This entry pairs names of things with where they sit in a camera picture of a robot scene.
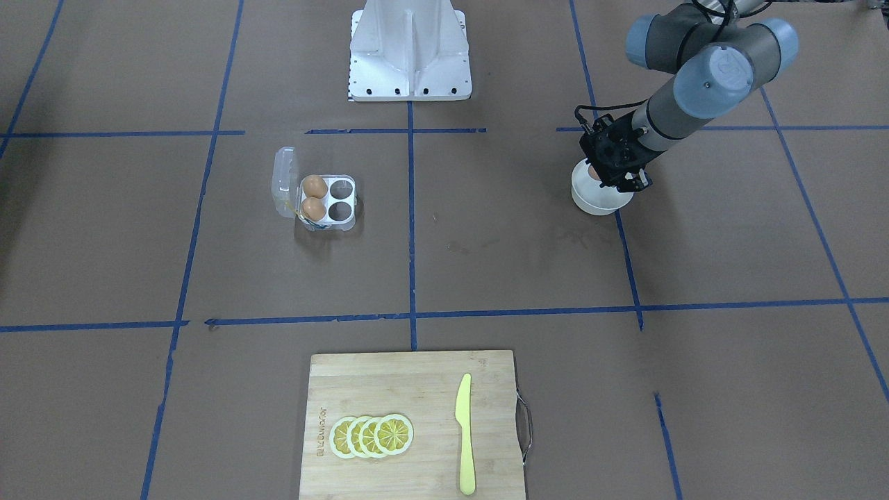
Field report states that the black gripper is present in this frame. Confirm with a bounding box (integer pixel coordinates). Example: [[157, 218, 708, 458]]
[[601, 115, 654, 193]]

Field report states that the clear plastic egg carton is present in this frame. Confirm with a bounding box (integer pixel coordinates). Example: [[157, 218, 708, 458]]
[[270, 147, 358, 231]]

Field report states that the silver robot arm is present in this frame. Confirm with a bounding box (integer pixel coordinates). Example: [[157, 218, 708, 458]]
[[574, 1, 800, 193]]

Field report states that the brown egg in carton far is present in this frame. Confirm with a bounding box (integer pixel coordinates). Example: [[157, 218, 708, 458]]
[[301, 174, 329, 199]]

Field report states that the brown egg in carton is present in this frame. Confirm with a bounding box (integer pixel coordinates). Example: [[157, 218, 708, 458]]
[[301, 174, 329, 199], [299, 197, 326, 224]]

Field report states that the brown egg in carton near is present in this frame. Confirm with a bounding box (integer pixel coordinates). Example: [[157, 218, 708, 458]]
[[299, 197, 326, 224]]

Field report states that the white round bowl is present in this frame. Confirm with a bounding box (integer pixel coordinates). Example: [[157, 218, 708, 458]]
[[571, 159, 634, 216]]

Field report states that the yellow plastic knife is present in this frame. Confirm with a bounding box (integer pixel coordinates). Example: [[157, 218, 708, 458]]
[[455, 373, 476, 497]]

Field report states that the wooden cutting board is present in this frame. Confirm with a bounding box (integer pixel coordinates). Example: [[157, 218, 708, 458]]
[[299, 349, 526, 499]]

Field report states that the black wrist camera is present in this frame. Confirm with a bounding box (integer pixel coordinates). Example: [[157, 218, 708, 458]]
[[574, 105, 614, 179]]

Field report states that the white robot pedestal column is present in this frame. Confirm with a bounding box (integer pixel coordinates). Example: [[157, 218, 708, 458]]
[[347, 1, 473, 102]]

